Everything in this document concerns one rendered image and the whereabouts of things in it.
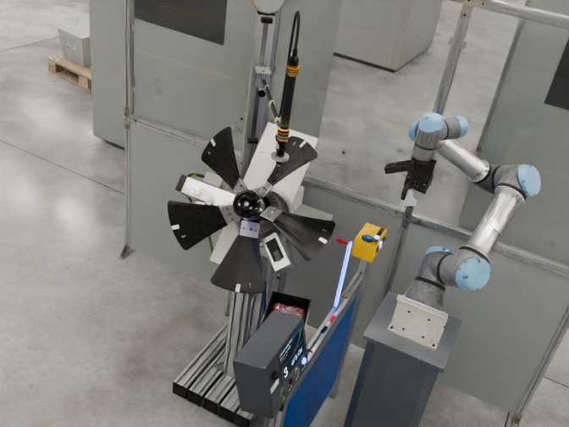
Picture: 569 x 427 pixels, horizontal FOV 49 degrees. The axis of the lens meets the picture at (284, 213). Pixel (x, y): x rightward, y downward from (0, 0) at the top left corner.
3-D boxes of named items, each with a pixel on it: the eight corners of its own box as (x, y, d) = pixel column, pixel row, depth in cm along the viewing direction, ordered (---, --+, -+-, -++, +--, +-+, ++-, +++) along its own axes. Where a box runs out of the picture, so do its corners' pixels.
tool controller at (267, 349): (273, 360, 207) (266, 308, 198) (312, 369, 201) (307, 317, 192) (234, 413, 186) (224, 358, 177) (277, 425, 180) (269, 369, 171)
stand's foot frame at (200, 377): (232, 324, 367) (233, 313, 363) (300, 354, 353) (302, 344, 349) (172, 392, 318) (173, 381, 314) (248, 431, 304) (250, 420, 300)
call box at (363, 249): (361, 241, 285) (367, 221, 279) (382, 248, 282) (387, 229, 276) (350, 257, 272) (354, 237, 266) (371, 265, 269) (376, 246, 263)
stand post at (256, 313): (246, 352, 350) (271, 174, 289) (260, 357, 347) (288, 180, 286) (242, 357, 346) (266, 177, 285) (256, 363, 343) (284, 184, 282)
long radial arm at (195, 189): (251, 203, 280) (243, 196, 269) (244, 219, 279) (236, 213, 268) (196, 182, 289) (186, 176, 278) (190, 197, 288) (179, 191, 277)
